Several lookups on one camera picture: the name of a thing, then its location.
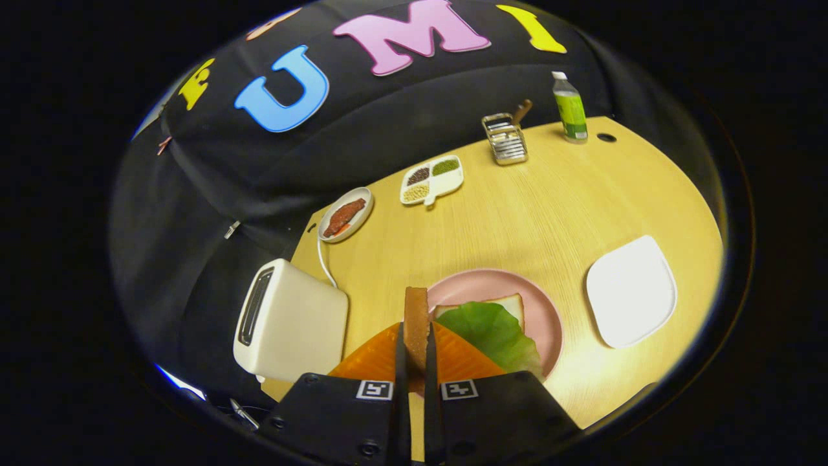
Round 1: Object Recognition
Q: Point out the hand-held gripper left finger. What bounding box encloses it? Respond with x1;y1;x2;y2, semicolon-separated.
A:
259;322;412;464

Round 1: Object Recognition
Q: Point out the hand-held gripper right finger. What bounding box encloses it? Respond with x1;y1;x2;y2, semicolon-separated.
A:
424;322;582;464

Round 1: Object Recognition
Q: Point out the toasted bread slice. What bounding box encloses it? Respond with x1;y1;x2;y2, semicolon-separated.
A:
404;287;430;395

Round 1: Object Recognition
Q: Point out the green lettuce leaf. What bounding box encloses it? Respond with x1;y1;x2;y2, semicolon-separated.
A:
435;301;544;383

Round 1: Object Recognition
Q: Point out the white bread slice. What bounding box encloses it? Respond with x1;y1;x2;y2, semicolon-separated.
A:
432;293;526;331

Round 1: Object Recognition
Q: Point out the white toaster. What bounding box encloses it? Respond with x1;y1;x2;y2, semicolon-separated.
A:
233;258;350;384

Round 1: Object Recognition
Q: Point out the pink round plate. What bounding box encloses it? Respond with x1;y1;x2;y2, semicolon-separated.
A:
414;269;563;383

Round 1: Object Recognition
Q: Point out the brown meat slice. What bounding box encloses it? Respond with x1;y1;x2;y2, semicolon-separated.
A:
323;198;367;238

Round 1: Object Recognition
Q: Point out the beige round plate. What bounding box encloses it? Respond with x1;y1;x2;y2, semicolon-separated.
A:
318;187;375;244

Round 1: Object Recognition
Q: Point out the white divided dish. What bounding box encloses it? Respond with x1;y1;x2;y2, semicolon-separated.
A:
399;155;464;208

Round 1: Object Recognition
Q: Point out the bright screen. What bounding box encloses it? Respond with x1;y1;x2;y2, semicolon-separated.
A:
154;364;208;402

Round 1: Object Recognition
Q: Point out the white square plate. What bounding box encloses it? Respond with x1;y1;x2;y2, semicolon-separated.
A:
585;234;678;350

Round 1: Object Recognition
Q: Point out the black backdrop cloth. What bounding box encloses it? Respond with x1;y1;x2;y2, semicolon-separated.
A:
110;0;719;415

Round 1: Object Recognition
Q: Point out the green label plastic bottle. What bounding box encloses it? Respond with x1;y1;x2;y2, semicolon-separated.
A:
551;71;589;144

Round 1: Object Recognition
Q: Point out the white toaster cable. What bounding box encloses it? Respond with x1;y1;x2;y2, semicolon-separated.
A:
316;223;338;289

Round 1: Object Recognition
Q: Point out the metal wire cutlery holder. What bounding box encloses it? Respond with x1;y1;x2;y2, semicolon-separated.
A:
481;113;529;166

